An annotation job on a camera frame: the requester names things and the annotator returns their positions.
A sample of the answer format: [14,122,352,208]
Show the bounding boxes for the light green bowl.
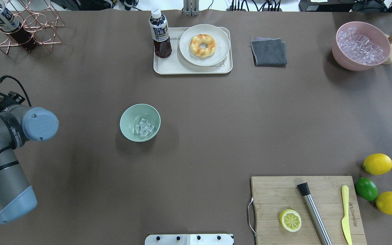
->
[119,104,161,142]

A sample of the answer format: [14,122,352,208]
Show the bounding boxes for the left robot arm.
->
[0,80,59,224]

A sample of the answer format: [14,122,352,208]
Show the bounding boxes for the clear ice cubes in bowl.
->
[134,118,154,138]

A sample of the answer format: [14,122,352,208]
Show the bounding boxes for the pink bowl of ice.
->
[332,21,391,71]

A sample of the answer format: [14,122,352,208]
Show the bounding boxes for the bottle in copper rack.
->
[0,3,37,51]

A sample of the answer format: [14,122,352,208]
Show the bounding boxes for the dark tea bottle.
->
[148,9,172,58]

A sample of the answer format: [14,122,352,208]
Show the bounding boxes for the cream serving tray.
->
[153,27,233,75]

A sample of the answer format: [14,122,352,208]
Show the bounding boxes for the glazed donut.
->
[189,34,217,58]

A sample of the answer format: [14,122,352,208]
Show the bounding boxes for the white plate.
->
[179,24,230,66]

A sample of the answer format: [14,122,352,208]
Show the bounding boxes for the grey folded cloth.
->
[250,37,288,67]

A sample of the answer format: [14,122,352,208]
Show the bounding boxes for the wooden cutting board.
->
[251,176,367,245]

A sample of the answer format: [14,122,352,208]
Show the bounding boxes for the half lemon slice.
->
[279,209,302,232]

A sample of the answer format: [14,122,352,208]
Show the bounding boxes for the steel muddler black tip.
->
[297,182,333,245]

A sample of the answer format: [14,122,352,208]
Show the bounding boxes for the yellow plastic knife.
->
[341,185,353,245]

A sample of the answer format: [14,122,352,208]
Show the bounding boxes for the green lime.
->
[354,177,378,201]

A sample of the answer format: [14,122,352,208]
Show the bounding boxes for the yellow lemon upper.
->
[362,153,392,175]

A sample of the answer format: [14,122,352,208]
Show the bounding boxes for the yellow lemon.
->
[375,191,392,215]
[362,153,392,175]

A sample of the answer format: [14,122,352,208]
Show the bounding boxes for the yellow lemon lower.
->
[375,191,392,215]

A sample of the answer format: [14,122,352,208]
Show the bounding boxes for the copper wire bottle rack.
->
[0,0,66,55]

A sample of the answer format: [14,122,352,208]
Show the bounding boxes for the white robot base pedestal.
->
[144,233,234,245]

